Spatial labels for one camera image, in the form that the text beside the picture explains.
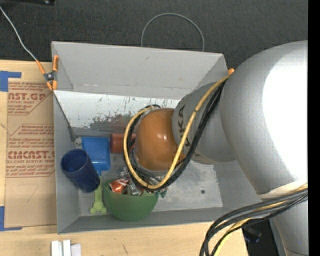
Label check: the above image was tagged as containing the red and white packet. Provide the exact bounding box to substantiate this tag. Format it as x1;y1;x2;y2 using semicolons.
108;178;131;195

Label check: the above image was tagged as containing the light green toy wrench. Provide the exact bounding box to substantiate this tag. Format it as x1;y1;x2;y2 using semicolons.
89;174;108;215

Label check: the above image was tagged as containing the grey metal bin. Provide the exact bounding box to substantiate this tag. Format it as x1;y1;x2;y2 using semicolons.
51;41;262;235

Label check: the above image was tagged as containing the dark blue cup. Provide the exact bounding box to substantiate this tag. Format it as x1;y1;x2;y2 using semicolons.
60;148;101;194

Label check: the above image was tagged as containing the red-brown cylinder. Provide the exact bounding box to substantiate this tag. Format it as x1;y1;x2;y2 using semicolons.
109;132;137;154

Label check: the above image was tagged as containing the brown cardboard board red print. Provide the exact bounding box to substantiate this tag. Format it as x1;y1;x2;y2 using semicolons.
0;59;59;231

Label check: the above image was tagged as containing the green bowl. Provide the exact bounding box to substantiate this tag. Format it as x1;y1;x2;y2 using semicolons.
102;178;160;222

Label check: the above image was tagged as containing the blue plastic scoop box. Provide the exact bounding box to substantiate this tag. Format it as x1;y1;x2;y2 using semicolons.
81;136;112;176

